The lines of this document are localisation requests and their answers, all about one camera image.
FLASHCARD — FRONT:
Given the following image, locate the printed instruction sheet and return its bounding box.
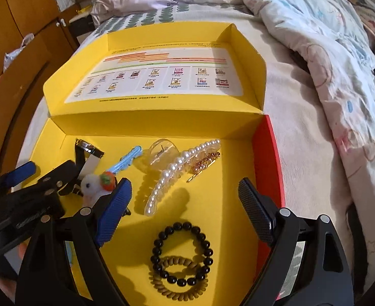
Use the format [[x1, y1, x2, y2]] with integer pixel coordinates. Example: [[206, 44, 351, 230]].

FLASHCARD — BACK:
[[65, 47, 243, 103]]

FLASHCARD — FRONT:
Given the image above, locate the dark bedside cabinet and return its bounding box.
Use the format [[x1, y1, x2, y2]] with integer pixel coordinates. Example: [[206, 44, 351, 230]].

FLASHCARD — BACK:
[[68, 4, 95, 46]]

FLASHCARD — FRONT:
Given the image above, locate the clear round hair clip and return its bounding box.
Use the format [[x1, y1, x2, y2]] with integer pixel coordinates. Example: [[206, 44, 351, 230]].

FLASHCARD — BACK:
[[139, 138, 180, 172]]

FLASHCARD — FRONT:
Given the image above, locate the orange wooden wardrobe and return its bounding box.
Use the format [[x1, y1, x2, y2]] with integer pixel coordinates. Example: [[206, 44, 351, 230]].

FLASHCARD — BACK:
[[0, 0, 80, 174]]

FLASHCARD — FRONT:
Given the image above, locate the black bead bracelet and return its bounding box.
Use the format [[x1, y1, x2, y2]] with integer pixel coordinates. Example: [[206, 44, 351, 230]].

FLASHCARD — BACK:
[[149, 221, 214, 287]]

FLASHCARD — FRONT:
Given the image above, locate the leaf pattern bed sheet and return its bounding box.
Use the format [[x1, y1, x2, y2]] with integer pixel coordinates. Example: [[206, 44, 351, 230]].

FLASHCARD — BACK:
[[14, 1, 360, 294]]

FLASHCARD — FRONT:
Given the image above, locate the white plush bunny clip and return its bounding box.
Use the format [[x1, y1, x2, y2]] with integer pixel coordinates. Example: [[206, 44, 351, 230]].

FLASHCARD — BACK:
[[80, 171, 117, 207]]

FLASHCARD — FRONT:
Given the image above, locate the pearl hair claw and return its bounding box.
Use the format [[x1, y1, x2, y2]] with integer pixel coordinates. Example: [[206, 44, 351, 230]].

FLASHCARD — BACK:
[[144, 139, 221, 216]]

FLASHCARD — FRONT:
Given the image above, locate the yellow cardboard box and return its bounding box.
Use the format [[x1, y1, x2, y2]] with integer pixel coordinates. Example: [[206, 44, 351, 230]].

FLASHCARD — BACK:
[[31, 21, 284, 305]]

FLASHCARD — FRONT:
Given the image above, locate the brown coil hair tie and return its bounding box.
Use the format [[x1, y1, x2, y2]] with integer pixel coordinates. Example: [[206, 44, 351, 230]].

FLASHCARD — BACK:
[[149, 255, 210, 302]]

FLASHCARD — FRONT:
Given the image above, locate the white plastic bag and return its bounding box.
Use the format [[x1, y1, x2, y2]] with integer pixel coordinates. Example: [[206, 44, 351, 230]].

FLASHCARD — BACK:
[[3, 33, 34, 72]]

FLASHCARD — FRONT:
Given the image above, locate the light blue hair clip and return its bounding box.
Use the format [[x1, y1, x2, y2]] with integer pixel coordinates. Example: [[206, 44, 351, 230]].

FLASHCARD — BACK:
[[107, 145, 142, 174]]

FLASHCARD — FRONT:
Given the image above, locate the gold rhinestone hair clip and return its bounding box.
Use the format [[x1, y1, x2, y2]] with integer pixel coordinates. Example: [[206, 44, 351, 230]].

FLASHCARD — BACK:
[[187, 151, 221, 183]]

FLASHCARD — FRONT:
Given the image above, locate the floral white quilt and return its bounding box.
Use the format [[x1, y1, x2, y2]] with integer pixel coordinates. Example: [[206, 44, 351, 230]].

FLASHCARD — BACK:
[[243, 0, 375, 289]]

